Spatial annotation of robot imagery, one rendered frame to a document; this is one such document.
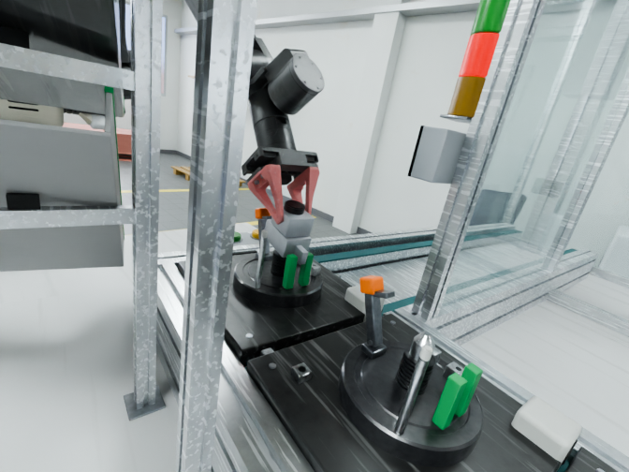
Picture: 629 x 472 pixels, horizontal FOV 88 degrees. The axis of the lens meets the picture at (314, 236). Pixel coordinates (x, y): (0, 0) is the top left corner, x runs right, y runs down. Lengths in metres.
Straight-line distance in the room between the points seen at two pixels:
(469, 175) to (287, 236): 0.26
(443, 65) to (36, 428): 3.76
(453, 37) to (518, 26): 3.36
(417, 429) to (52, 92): 0.46
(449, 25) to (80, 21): 3.74
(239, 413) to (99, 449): 0.18
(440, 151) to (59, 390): 0.56
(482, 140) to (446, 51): 3.38
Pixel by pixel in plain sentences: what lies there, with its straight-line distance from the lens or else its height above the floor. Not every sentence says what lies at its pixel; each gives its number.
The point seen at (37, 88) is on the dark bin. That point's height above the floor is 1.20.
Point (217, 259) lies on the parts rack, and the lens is 0.20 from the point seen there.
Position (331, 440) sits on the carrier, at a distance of 0.33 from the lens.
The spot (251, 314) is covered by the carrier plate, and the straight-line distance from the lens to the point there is 0.45.
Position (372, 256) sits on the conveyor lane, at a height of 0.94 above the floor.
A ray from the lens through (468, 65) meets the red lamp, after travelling 0.52.
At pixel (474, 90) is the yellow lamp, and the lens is 0.51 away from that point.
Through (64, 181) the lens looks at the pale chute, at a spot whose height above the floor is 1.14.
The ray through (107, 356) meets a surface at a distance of 0.57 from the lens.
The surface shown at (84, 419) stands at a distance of 0.50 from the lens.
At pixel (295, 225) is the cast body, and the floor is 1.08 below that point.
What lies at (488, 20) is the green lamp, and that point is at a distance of 0.53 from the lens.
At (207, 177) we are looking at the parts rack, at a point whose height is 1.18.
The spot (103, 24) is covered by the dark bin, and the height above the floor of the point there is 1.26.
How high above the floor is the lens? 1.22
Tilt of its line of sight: 19 degrees down
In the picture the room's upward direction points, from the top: 10 degrees clockwise
